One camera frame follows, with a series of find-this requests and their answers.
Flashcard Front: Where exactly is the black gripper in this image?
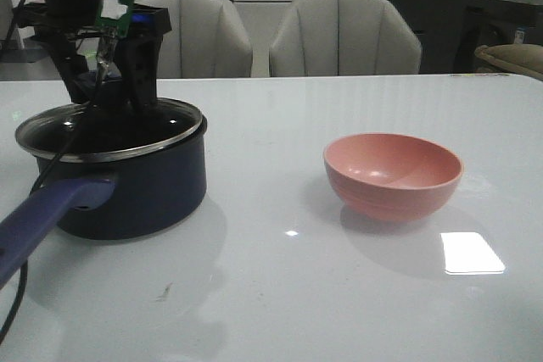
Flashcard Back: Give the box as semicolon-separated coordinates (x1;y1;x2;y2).
14;0;171;113

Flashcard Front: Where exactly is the glass lid blue knob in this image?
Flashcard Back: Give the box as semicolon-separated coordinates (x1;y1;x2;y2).
15;75;204;163

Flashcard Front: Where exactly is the dark blue saucepan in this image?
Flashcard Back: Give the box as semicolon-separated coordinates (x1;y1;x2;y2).
1;122;207;284

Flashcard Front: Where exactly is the pink plastic bowl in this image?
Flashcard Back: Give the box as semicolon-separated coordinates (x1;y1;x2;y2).
323;133;463;222

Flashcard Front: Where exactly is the green circuit board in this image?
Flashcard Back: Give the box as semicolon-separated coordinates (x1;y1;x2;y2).
94;0;134;38

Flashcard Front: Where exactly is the left grey upholstered chair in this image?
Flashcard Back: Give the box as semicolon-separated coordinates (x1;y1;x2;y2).
137;0;253;79

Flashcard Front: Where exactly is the grey upholstered chair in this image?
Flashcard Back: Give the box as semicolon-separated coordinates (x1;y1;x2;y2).
269;0;423;77
137;0;253;79

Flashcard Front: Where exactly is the right grey upholstered chair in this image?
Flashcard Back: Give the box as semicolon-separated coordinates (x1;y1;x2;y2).
269;0;423;77

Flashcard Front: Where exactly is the black appliance cabinet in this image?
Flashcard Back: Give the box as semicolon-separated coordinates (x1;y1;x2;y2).
453;0;542;73

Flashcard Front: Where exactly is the beige sofa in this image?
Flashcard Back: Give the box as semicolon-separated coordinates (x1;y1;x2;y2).
474;44;542;81

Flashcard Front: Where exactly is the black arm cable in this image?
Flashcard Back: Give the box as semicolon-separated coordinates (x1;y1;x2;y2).
0;0;115;337

